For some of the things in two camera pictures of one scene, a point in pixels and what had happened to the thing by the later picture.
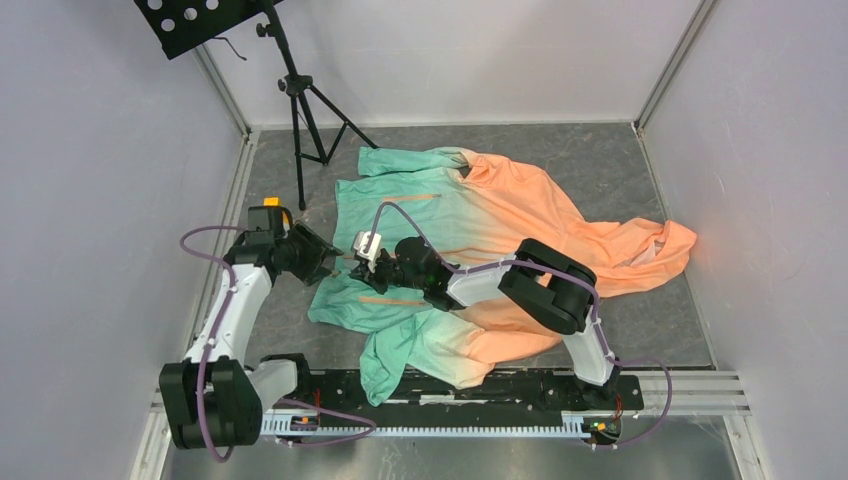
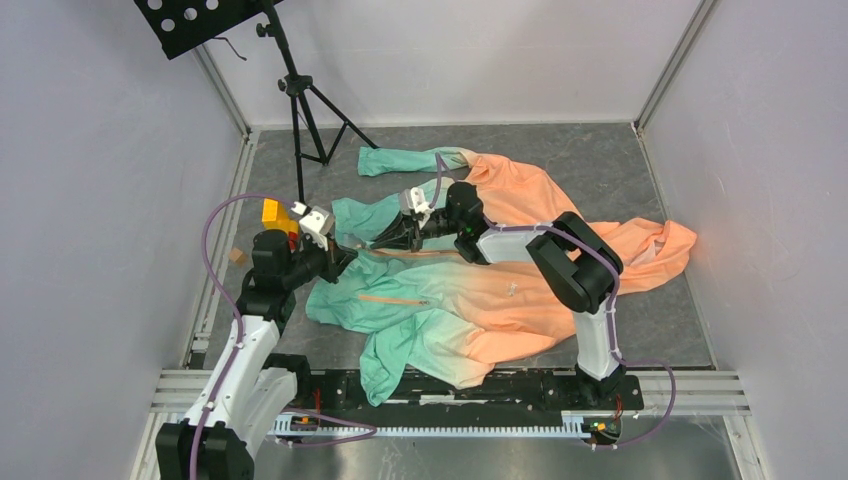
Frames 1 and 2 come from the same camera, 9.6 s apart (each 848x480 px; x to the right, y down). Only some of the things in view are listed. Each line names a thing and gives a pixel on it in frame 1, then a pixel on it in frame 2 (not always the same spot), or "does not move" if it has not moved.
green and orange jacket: x=473 y=211 does not move
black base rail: x=505 y=398 does not move
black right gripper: x=361 y=272 -> x=405 y=234
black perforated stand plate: x=177 y=25 does not move
